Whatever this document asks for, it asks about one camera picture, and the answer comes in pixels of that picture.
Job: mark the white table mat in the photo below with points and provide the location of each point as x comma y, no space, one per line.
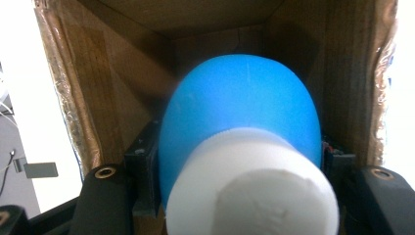
32,65

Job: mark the blue bottle with white cap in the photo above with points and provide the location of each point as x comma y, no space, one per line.
241,98

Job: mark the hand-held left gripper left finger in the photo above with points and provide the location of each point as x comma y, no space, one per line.
143,169

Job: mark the blue cardboard box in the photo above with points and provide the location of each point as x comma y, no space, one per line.
114,81

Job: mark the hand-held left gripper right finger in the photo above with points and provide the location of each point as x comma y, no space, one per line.
339,166

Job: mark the grey metal bracket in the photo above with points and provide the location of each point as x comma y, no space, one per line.
40,169

